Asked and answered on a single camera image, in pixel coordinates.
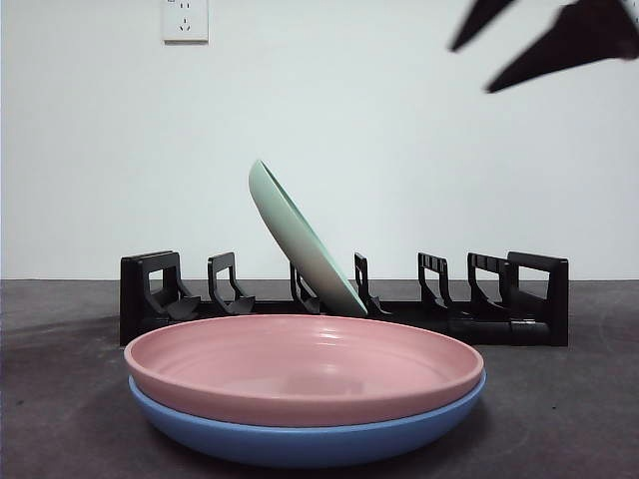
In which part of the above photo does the light green plate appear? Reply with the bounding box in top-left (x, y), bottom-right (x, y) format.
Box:
top-left (248, 159), bottom-right (369, 317)

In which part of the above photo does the black plastic dish rack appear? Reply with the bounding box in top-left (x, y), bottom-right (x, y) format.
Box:
top-left (119, 250), bottom-right (570, 349)

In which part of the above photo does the white wall power outlet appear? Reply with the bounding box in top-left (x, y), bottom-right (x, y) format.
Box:
top-left (162, 0), bottom-right (210, 45)

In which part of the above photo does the pink plate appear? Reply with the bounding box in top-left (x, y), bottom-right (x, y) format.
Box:
top-left (123, 313), bottom-right (486, 429)

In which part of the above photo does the light blue plate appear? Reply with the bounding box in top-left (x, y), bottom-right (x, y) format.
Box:
top-left (128, 371), bottom-right (488, 469)

